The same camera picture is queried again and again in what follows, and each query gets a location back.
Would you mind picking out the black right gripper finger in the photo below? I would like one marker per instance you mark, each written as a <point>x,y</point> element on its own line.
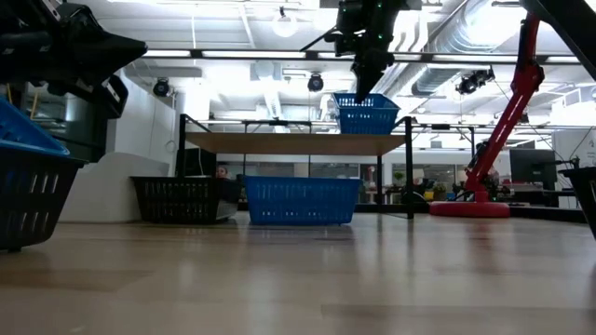
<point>365,84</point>

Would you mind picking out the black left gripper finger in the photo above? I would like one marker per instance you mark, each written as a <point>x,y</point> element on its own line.
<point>104,95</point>

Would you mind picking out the blue plastic basket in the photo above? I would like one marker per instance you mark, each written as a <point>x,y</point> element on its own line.
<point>302,200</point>
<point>18,130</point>
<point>368,118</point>

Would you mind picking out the black plastic basket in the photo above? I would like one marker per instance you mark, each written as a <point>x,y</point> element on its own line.
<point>177,200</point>
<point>28,200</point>

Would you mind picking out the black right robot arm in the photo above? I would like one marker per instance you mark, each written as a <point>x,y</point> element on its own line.
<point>572,23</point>

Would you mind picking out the black screen behind shelf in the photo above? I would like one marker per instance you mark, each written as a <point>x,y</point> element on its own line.
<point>195,163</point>

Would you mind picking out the black round ceiling spotlight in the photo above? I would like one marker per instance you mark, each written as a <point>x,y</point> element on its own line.
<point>315,83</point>
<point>161,87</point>

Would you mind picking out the white dome pendant lamp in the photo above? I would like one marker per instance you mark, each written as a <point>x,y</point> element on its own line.
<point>285,24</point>

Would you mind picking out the black ceiling track light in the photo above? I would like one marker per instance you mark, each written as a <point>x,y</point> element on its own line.
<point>472,83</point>

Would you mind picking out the black beam with light strips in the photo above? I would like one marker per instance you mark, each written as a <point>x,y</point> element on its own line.
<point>253,54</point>

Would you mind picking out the small green plant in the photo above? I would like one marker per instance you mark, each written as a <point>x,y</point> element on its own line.
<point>439,190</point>

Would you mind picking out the person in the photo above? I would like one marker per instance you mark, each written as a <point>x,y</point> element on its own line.
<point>222,172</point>

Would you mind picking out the black computer monitor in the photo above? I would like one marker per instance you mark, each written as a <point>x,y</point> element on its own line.
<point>533,165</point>

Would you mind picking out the silver ventilation duct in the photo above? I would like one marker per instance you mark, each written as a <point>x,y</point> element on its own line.
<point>442,79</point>

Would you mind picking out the wooden shelf with black frame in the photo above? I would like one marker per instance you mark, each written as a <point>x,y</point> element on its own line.
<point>298,144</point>

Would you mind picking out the black metal rig frame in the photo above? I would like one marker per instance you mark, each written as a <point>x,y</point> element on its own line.
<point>545,214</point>

